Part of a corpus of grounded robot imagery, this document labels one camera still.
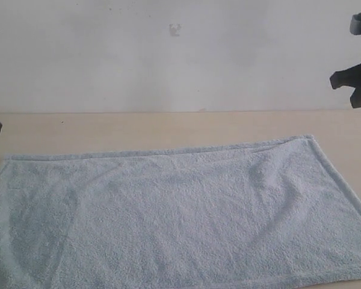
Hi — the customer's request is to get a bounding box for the light blue terry towel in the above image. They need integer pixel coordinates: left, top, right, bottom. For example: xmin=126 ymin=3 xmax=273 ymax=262
xmin=0 ymin=135 xmax=361 ymax=288

